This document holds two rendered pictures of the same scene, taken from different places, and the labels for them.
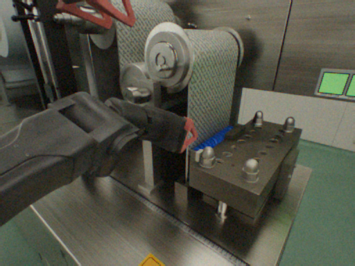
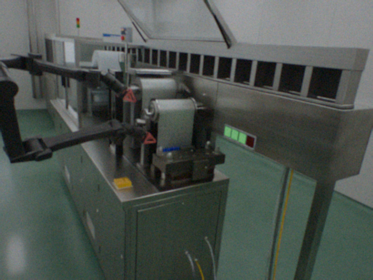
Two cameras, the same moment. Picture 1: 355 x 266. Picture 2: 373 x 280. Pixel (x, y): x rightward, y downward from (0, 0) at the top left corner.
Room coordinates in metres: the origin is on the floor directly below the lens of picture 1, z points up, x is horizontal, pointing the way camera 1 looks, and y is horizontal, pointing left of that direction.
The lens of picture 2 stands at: (-0.96, -0.68, 1.61)
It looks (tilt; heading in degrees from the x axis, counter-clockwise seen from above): 18 degrees down; 18
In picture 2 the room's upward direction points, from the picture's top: 5 degrees clockwise
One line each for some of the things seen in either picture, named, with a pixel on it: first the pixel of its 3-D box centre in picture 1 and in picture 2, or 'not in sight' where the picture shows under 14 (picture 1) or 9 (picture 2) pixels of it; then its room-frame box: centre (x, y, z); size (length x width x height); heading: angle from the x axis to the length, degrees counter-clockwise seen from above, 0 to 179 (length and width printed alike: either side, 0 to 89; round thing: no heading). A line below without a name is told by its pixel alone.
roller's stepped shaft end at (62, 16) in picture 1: (66, 19); not in sight; (0.59, 0.27, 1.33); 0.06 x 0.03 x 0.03; 141
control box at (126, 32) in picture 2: not in sight; (125, 34); (0.86, 0.43, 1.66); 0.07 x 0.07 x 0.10; 71
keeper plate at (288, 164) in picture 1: (287, 173); (200, 169); (0.46, -0.30, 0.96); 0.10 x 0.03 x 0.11; 141
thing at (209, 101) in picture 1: (212, 110); (175, 134); (0.55, -0.10, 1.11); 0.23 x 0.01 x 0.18; 141
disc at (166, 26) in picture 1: (167, 59); (154, 110); (0.50, 0.02, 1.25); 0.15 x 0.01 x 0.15; 51
